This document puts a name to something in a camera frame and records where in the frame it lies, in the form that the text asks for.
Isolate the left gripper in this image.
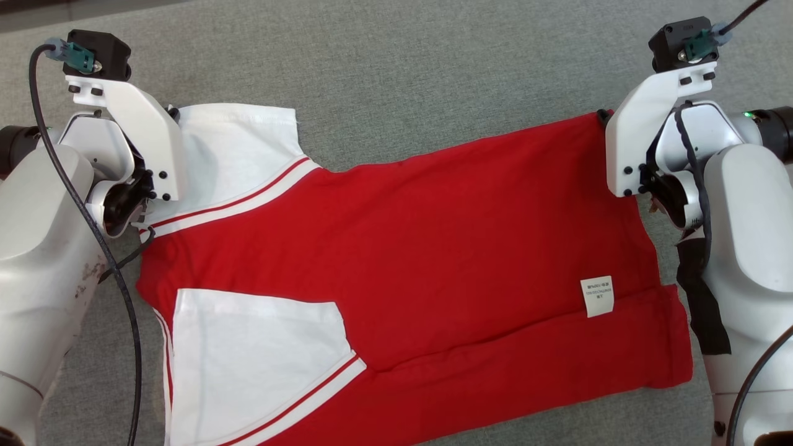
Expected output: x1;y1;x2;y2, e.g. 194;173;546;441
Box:
38;105;182;240

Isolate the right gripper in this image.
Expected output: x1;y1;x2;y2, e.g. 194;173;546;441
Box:
596;101;747;231

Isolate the red white jersey shirt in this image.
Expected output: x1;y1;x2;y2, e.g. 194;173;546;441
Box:
135;102;694;446

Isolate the left white camera bracket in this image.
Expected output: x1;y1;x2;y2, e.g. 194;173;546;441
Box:
64;73;188;203

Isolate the left teal cable connector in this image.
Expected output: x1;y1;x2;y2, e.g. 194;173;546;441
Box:
43;37;97;74

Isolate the teal cable connector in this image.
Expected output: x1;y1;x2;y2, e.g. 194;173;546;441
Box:
43;37;97;74
681;22;734;63

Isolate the right teal cable connector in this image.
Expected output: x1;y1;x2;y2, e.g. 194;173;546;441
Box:
681;22;734;63

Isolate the thin black left gripper cable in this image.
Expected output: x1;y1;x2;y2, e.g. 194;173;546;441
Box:
98;226;157;284

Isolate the right black camera cable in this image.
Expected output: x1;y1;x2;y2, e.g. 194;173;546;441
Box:
722;0;793;446

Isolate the black camera cable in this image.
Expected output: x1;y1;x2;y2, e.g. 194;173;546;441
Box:
28;43;144;446
722;0;793;446

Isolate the left black camera cable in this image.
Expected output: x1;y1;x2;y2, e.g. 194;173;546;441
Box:
28;43;144;446

